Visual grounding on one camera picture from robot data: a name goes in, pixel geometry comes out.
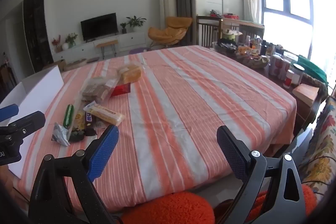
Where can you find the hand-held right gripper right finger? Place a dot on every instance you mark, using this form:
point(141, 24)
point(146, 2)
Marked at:
point(231, 153)

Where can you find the covered standing air conditioner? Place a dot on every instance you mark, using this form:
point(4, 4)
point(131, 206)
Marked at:
point(167, 1)

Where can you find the orange striped tablecloth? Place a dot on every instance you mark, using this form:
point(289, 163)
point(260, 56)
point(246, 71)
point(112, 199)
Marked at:
point(183, 98)

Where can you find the vase with red flowers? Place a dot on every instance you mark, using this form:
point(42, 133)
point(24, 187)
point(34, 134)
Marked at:
point(56, 43)

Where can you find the small wooden bench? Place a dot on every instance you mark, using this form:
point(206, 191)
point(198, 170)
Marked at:
point(106, 43)

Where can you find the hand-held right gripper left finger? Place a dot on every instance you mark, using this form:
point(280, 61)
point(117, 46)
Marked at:
point(103, 153)

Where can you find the brown cardboard box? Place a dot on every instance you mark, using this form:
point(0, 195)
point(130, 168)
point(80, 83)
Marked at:
point(56, 64)

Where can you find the orange lounge chair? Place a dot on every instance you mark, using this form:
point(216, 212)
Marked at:
point(168, 32)

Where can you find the large leafy potted plant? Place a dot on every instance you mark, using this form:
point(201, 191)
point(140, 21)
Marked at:
point(136, 22)

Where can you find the tall black cabinet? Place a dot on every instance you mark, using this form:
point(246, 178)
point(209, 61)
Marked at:
point(36, 29)

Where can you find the white vase with green leaves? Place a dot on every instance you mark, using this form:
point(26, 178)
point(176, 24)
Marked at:
point(70, 39)

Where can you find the clear jar with black lid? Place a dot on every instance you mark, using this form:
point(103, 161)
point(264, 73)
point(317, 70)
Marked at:
point(298, 74)

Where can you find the dark chocolate bar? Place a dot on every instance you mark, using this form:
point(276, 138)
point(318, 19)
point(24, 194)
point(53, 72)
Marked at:
point(90, 119)

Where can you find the red patterned box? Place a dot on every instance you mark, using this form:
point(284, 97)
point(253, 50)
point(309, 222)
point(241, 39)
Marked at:
point(278, 66)

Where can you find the orange fluffy cloth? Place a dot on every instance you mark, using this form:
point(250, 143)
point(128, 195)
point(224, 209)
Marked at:
point(170, 209)

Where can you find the yellow wafer packet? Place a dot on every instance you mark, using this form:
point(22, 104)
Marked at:
point(105, 112)

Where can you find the yellow brown peanut bar packet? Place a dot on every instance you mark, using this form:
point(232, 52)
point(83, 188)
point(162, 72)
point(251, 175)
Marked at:
point(78, 121)

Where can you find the small dark potted plant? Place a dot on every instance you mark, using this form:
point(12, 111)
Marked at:
point(124, 28)

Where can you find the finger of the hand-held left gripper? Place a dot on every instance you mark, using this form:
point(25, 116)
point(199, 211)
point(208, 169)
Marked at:
point(9, 111)
point(26, 124)

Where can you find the green snack packet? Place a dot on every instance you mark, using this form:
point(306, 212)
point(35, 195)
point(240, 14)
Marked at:
point(68, 115)

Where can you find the row of bottles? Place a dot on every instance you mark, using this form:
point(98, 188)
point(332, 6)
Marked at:
point(258, 45)

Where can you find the white cardboard box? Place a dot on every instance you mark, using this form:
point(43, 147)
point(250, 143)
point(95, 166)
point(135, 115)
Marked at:
point(39, 85)

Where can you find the yellow green pot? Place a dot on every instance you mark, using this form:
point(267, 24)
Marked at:
point(228, 35)

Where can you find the black television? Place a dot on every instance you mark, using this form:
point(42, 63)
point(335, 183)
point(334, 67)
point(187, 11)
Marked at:
point(99, 27)

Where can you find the clear bag of brown cakes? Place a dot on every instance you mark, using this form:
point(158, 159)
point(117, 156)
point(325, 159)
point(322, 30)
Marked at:
point(97, 91)

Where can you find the reddish brown book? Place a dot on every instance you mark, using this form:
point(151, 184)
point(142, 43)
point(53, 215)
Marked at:
point(305, 94)

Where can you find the green cloth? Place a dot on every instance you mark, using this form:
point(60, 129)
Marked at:
point(313, 67)

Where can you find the dark tray of packets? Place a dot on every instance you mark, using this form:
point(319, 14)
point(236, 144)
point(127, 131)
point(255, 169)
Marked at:
point(225, 47)

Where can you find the red snack packet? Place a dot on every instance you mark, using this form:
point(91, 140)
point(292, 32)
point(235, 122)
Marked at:
point(121, 90)

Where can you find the purple rug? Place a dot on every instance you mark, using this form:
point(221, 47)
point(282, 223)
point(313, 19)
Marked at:
point(137, 50)

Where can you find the white television cabinet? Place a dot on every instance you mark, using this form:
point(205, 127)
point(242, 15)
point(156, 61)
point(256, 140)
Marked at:
point(131, 40)

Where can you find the floral sofa cover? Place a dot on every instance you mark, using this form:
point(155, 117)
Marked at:
point(323, 145)

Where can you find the wicker basket of snacks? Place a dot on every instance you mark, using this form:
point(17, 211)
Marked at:
point(253, 60)

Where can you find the silver snack packet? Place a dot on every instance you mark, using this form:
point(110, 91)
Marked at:
point(60, 134)

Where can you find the slatted wooden chair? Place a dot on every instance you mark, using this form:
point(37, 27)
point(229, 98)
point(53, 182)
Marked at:
point(207, 32)

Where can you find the bread loaf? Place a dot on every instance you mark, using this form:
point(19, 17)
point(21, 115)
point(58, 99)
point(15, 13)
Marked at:
point(130, 74)

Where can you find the dark framed window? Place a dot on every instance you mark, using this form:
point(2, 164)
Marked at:
point(296, 16)

